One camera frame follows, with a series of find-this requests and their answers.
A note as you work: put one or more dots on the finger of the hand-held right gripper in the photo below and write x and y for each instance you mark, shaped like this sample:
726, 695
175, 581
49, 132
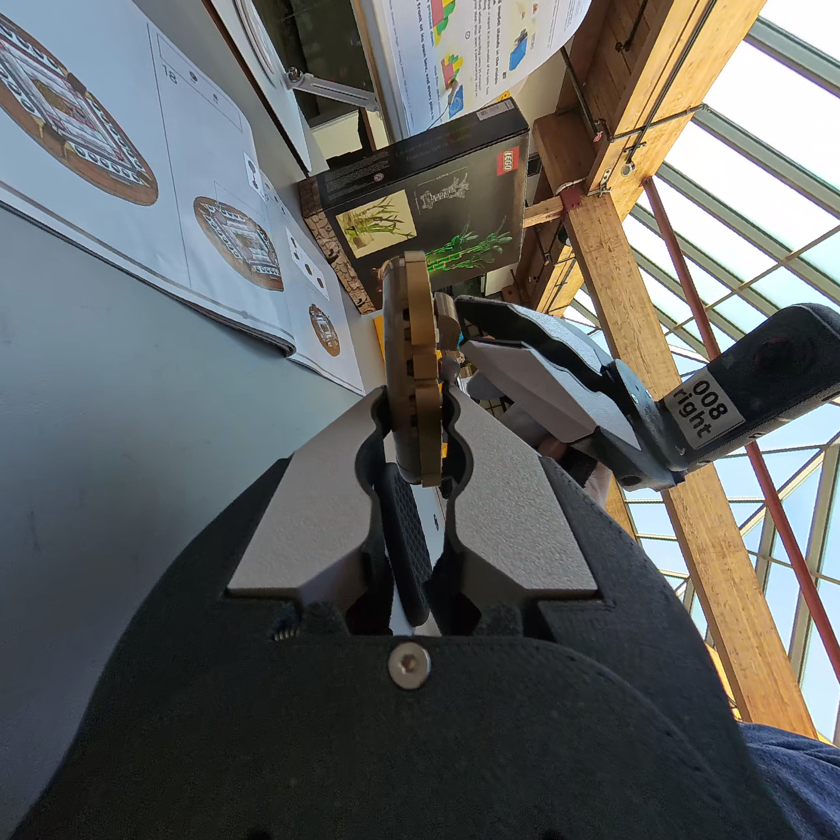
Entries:
544, 341
558, 400

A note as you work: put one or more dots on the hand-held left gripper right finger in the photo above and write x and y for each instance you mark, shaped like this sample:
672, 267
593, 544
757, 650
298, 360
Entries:
518, 525

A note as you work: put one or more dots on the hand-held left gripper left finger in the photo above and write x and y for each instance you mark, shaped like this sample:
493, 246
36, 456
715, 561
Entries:
308, 518

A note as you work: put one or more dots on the round tan lego base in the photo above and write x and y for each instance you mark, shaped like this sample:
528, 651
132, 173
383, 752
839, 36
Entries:
410, 328

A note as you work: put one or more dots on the black lego box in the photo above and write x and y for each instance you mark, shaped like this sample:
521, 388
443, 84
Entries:
446, 197

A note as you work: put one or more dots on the lego instruction booklet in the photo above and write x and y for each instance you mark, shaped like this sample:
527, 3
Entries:
197, 164

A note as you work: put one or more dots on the wooden roof beam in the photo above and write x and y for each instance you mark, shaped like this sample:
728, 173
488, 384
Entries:
630, 295

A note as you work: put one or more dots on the black dimpled pad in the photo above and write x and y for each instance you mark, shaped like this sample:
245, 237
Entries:
407, 544

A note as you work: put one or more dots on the red metal pipe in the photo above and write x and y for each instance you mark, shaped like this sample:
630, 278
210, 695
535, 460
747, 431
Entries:
680, 262

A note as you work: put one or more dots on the yellow plastic bin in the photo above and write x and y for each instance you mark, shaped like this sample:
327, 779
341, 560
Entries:
379, 338

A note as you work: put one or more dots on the printed paper sheet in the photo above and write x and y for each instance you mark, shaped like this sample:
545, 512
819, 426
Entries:
459, 52

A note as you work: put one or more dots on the person's dark blue trousers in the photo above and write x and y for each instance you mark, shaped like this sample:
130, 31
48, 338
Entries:
800, 787

